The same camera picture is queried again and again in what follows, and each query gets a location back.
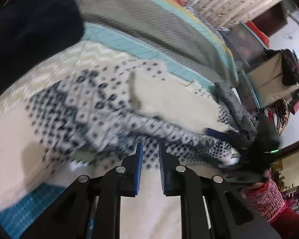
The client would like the white navy patterned fleece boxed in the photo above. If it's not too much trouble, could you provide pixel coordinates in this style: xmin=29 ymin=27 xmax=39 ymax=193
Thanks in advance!
xmin=0 ymin=41 xmax=234 ymax=211

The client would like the dark navy folded garment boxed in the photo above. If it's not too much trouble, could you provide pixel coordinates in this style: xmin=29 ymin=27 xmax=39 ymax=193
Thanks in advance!
xmin=0 ymin=0 xmax=84 ymax=95

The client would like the brown cardboard box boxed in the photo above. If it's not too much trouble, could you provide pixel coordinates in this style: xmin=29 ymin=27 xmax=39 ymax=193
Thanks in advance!
xmin=247 ymin=53 xmax=299 ymax=109

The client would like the grey puffer jacket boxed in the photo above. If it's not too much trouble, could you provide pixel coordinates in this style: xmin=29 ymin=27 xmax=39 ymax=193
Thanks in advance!
xmin=215 ymin=83 xmax=257 ymax=147

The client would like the right hand in red sleeve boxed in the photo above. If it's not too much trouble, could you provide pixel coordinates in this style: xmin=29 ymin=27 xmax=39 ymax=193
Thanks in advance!
xmin=243 ymin=178 xmax=286 ymax=223

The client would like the grey storage bin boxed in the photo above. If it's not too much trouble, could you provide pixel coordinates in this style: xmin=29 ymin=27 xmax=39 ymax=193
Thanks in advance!
xmin=219 ymin=23 xmax=267 ymax=72

